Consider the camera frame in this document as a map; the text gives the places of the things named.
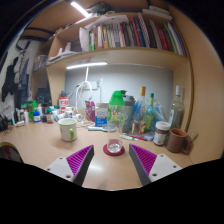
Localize tall clear glass bottle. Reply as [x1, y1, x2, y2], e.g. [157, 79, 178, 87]
[167, 84, 186, 131]

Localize green plastic container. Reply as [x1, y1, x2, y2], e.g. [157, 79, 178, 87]
[27, 99, 39, 123]

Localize clear bottle with green cap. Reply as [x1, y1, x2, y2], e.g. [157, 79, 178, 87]
[106, 89, 127, 155]

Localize dark hanging clothes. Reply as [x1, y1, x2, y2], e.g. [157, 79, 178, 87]
[1, 55, 32, 103]

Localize red and white canister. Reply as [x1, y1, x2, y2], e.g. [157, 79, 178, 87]
[58, 96, 70, 115]

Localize brown mug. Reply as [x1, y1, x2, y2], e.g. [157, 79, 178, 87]
[165, 127, 195, 155]

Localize wooden shelf unit with books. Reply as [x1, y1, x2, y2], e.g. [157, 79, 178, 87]
[31, 2, 195, 74]

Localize white wall outlet with cables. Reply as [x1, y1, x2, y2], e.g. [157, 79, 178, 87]
[71, 78, 104, 111]

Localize green glass bottle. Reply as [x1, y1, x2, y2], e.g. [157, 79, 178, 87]
[143, 92, 156, 133]

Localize ceiling strip light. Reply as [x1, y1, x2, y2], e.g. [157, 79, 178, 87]
[70, 1, 91, 19]

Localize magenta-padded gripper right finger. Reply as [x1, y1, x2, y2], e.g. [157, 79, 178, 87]
[128, 143, 184, 187]

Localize flat round red coaster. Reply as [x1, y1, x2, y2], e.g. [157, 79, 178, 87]
[102, 142, 126, 157]

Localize brown jar with white lid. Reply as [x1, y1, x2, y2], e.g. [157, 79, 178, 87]
[152, 120, 172, 147]

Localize clear bottle with gold cap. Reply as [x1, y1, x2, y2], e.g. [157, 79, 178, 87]
[131, 86, 148, 135]

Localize small white bottle blue label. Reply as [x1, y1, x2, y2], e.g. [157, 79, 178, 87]
[33, 109, 42, 124]

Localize blue and white carton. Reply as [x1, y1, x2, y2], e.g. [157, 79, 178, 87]
[94, 102, 110, 128]

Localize magenta carton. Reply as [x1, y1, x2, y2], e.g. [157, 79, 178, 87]
[85, 100, 97, 123]

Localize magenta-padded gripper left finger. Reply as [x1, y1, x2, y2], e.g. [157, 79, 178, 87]
[44, 144, 96, 187]

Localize white under-shelf light bar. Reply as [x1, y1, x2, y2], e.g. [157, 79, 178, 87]
[65, 61, 109, 71]

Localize white mug with green handle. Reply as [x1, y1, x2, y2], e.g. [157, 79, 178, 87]
[57, 117, 79, 143]

